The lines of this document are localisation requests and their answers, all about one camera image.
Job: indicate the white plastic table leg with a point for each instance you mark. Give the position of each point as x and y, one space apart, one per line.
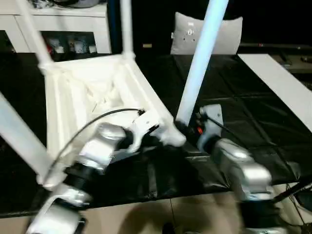
127 29
19 131
36 41
200 61

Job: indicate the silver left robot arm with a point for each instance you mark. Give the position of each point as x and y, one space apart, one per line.
97 151

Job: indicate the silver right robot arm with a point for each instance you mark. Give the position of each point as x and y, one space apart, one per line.
248 170

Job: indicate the black table mat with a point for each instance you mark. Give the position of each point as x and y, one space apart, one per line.
243 97

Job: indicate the small brown label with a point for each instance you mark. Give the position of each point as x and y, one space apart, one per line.
147 45

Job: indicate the dark robot foot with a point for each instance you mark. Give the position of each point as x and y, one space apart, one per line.
168 229

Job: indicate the grey cushion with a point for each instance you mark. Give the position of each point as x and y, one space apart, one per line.
226 39

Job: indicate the black couch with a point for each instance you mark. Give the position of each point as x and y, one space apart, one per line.
151 24

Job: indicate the small white cup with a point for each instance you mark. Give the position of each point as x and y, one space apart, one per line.
92 49

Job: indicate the black stand bar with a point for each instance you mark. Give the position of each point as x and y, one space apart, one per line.
292 191

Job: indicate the dark low tv bench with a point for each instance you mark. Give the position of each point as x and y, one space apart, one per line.
292 63

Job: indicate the black remote control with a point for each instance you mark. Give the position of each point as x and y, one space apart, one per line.
306 58

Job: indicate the black round floor device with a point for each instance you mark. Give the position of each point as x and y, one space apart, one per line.
306 202

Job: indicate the white cabinet with glass doors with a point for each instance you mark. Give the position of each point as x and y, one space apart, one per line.
73 22

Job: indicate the silver and black helmet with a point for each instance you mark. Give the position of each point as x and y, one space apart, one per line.
73 3

